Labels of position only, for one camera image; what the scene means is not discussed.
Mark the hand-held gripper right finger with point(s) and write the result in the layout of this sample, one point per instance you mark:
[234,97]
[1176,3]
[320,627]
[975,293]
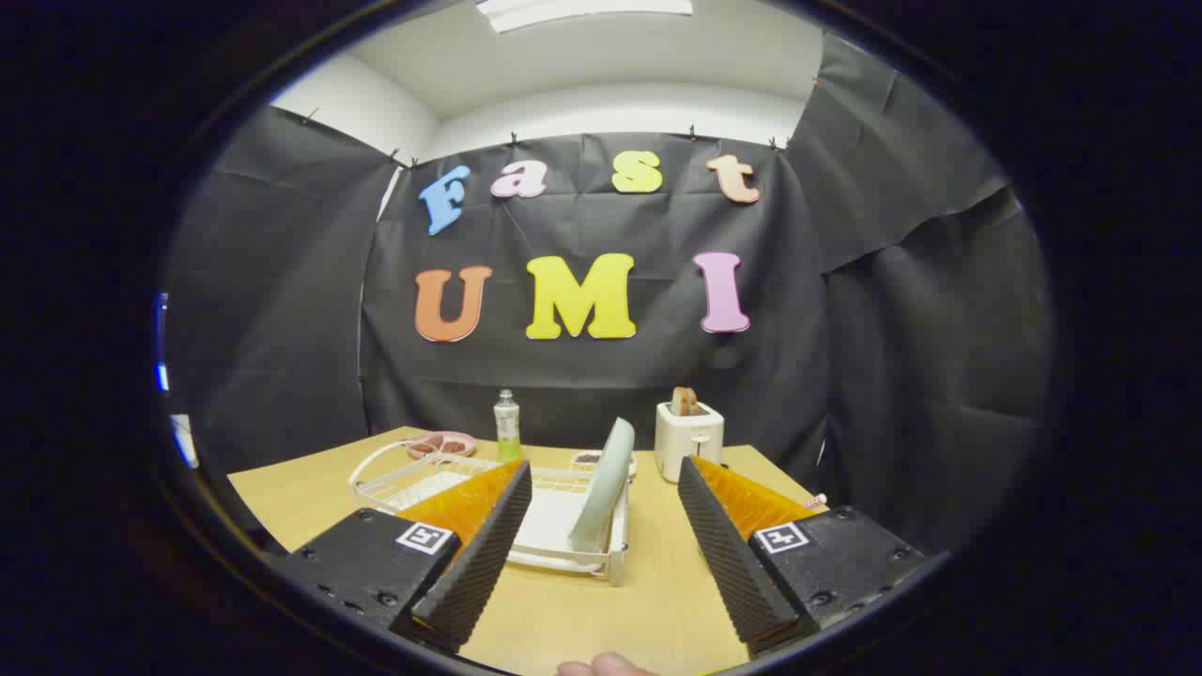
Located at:
[728,554]

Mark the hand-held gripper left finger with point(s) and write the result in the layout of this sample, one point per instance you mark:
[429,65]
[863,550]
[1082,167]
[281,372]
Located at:
[479,563]

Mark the white dish rack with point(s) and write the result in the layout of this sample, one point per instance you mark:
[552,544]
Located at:
[554,526]

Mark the pale green plate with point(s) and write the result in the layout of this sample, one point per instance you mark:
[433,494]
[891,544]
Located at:
[606,488]

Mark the pink divided plate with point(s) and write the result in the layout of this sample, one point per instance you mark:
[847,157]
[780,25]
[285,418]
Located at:
[460,437]

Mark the white toaster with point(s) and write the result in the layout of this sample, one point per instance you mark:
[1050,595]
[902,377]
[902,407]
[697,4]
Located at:
[685,441]

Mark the clear bottle green liquid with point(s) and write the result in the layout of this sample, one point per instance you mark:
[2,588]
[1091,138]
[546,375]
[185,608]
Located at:
[507,422]

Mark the white tray with beans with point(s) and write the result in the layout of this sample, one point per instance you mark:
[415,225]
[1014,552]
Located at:
[587,459]

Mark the brown bread slice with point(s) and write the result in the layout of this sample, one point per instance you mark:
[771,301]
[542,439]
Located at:
[684,402]

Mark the white side table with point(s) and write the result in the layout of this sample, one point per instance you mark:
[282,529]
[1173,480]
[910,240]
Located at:
[185,441]

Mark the ceiling light panel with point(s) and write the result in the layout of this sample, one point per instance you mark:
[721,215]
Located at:
[582,9]

